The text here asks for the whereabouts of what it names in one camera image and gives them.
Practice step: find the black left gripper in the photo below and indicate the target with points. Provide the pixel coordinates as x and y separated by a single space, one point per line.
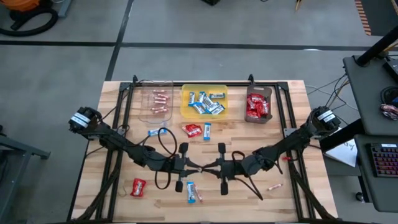
179 165

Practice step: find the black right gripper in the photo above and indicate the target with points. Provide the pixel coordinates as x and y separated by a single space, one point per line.
230 169

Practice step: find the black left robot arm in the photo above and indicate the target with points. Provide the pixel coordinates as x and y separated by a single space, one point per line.
109 137

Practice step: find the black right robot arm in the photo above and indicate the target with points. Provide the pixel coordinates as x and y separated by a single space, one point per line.
295 140

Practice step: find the yellow plastic bin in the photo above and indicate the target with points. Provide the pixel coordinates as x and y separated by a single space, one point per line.
186 112

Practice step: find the red clip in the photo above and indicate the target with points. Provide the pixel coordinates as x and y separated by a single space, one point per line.
286 158

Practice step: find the clear plastic bin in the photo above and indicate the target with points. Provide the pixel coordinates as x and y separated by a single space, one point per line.
146 107

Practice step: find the white paper sheet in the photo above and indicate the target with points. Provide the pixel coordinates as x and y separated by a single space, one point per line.
345 152

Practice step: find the black desk support beam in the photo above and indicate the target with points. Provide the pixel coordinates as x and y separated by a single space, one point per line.
345 135

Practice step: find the black caster wheel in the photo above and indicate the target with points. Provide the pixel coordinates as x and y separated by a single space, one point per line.
359 197

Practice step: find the grey desk panel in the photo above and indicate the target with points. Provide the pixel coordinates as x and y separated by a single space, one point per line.
367 81
363 174

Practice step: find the black stand foot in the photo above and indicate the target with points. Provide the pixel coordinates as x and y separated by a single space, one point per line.
211 2

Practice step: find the grey metal cart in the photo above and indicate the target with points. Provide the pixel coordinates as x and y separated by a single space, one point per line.
25 148

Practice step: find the black backlit keyboard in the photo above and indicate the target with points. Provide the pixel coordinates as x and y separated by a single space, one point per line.
385 161

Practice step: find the tan wooden stick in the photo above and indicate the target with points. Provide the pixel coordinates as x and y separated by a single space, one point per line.
298 5

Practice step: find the pink patterned bundle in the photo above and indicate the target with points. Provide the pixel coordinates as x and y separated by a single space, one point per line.
390 110

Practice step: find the black stand pole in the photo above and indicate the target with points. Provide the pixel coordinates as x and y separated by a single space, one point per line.
376 46

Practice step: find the dark mat orange fringe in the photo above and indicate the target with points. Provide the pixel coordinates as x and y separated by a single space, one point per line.
382 15

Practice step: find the orange vacuum cleaner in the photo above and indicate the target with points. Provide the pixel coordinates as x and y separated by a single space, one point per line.
18 4

